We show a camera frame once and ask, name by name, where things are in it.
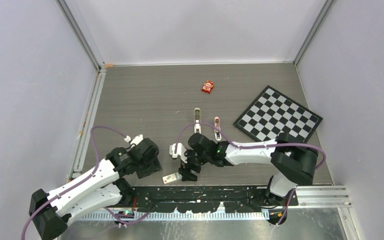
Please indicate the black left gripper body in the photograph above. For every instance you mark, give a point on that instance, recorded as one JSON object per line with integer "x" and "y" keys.
{"x": 147, "y": 167}

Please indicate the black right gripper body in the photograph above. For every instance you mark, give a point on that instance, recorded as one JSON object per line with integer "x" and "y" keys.
{"x": 194, "y": 160}

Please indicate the white staple box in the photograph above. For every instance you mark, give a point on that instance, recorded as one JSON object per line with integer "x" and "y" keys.
{"x": 171, "y": 178}

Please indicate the pink white stapler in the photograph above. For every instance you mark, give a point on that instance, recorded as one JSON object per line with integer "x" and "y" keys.
{"x": 217, "y": 134}

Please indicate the cream beige stapler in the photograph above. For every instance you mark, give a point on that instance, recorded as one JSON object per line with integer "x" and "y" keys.
{"x": 197, "y": 120}

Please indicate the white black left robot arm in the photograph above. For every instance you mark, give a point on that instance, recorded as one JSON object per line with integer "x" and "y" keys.
{"x": 54, "y": 211}

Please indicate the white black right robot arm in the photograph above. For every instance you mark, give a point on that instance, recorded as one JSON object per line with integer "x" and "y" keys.
{"x": 295, "y": 161}

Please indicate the red toy car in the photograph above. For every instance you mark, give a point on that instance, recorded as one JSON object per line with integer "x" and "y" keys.
{"x": 207, "y": 87}

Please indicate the black white chessboard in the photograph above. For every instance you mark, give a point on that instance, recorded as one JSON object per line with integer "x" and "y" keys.
{"x": 272, "y": 113}

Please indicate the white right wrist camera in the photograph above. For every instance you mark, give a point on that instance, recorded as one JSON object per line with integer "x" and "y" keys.
{"x": 176, "y": 151}

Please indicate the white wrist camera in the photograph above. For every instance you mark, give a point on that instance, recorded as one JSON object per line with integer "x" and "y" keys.
{"x": 134, "y": 141}
{"x": 176, "y": 151}

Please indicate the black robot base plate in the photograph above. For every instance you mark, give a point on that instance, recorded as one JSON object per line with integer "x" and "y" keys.
{"x": 203, "y": 199}

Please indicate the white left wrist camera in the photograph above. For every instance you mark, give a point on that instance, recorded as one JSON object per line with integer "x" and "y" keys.
{"x": 134, "y": 141}

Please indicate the aluminium slotted rail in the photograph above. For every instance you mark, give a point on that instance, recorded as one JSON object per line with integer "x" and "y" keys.
{"x": 219, "y": 215}

